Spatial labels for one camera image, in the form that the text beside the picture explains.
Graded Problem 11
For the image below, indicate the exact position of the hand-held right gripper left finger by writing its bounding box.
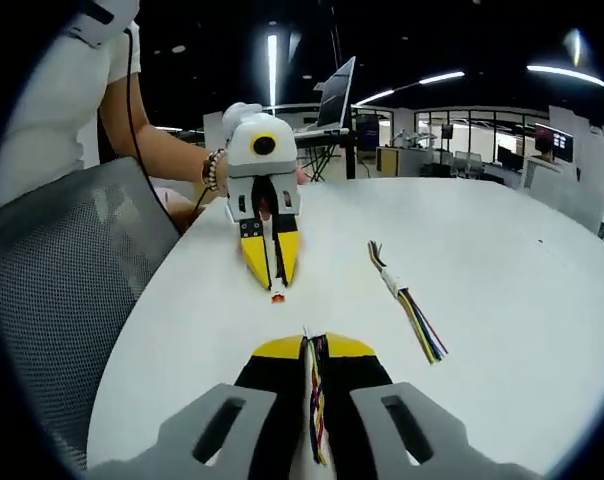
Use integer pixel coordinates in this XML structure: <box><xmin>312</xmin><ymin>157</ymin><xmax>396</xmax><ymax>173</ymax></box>
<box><xmin>89</xmin><ymin>333</ymin><xmax>309</xmax><ymax>480</ymax></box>

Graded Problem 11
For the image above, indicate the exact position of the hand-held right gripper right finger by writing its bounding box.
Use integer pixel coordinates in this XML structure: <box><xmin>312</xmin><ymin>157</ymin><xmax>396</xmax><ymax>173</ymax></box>
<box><xmin>316</xmin><ymin>332</ymin><xmax>539</xmax><ymax>480</ymax></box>

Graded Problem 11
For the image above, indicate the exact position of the person's left hand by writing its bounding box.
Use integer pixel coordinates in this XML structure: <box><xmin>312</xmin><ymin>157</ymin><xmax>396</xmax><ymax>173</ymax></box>
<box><xmin>212</xmin><ymin>152</ymin><xmax>232</xmax><ymax>199</ymax></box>

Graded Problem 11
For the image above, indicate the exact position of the white standing desk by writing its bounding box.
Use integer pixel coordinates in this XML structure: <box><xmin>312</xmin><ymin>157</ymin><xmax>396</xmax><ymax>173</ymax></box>
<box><xmin>290</xmin><ymin>125</ymin><xmax>358</xmax><ymax>182</ymax></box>

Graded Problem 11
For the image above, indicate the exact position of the straight ceiling light strip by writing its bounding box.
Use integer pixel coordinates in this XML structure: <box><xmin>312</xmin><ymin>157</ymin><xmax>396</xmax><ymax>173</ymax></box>
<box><xmin>266</xmin><ymin>33</ymin><xmax>279</xmax><ymax>105</ymax></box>
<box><xmin>353</xmin><ymin>70</ymin><xmax>467</xmax><ymax>107</ymax></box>

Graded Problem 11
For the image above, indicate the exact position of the large monitor on stand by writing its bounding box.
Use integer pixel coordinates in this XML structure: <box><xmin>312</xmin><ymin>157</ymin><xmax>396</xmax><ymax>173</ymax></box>
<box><xmin>314</xmin><ymin>55</ymin><xmax>358</xmax><ymax>131</ymax></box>

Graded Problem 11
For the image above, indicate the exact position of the wooden cabinet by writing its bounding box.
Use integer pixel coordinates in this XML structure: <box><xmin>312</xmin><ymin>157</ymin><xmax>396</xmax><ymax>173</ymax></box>
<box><xmin>375</xmin><ymin>145</ymin><xmax>399</xmax><ymax>177</ymax></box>

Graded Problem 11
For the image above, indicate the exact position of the grey mesh office chair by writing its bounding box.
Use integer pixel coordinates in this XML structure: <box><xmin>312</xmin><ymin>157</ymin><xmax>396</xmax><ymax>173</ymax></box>
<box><xmin>0</xmin><ymin>156</ymin><xmax>184</xmax><ymax>474</ymax></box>

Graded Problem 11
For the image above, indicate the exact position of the white worn device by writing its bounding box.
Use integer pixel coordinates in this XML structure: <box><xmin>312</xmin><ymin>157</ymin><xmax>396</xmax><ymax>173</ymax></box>
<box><xmin>65</xmin><ymin>0</ymin><xmax>142</xmax><ymax>50</ymax></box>

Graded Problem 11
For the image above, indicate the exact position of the person's white shirt torso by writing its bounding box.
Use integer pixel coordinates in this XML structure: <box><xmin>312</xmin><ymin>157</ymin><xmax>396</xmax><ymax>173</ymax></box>
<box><xmin>0</xmin><ymin>19</ymin><xmax>144</xmax><ymax>212</ymax></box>

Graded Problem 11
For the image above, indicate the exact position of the black monitor with red screen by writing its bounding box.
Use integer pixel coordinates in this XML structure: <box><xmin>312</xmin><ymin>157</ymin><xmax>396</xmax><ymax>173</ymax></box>
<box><xmin>533</xmin><ymin>121</ymin><xmax>576</xmax><ymax>164</ymax></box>

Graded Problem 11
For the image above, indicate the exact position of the long curved ceiling light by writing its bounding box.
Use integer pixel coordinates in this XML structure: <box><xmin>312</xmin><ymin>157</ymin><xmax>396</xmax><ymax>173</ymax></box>
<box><xmin>525</xmin><ymin>63</ymin><xmax>604</xmax><ymax>90</ymax></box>

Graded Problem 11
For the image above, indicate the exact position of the red and white bead bracelet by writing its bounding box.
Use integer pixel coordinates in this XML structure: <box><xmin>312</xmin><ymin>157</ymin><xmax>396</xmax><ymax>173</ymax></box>
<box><xmin>200</xmin><ymin>147</ymin><xmax>227</xmax><ymax>192</ymax></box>

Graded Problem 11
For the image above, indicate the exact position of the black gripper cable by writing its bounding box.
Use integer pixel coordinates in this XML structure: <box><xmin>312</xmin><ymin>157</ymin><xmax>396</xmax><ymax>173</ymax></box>
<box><xmin>124</xmin><ymin>24</ymin><xmax>209</xmax><ymax>236</ymax></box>

